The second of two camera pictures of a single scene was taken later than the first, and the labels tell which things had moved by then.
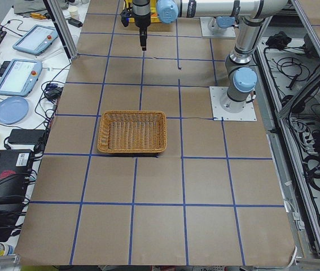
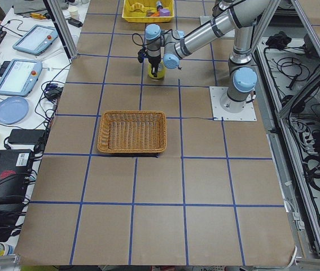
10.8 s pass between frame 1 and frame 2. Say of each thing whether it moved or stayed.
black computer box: stayed
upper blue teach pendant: stayed
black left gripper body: moved
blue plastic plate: stayed
